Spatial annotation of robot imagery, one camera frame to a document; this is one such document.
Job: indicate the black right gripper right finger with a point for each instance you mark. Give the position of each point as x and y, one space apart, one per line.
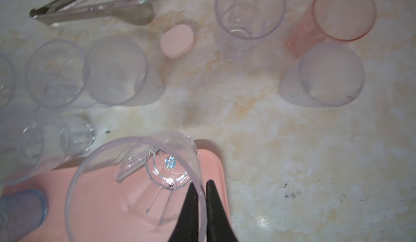
219 228

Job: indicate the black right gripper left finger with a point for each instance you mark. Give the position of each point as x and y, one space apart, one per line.
186 229

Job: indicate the clear faceted glass front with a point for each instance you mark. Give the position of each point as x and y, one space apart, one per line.
170 158

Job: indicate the clear faceted glass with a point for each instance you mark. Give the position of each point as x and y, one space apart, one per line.
243 25
170 158

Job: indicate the blue tall cup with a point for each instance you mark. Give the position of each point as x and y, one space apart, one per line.
21 213

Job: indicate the pink tray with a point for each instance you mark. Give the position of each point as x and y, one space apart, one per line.
103 210

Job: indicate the clear glass front centre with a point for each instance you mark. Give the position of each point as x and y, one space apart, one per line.
33 143

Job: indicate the pink oval soap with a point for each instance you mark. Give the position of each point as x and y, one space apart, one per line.
178 41

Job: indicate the clear faceted glass rear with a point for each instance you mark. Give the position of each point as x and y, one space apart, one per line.
243 25

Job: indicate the pink transparent cup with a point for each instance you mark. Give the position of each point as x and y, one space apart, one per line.
341 21

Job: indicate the metal tongs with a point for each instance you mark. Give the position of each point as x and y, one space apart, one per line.
135 12

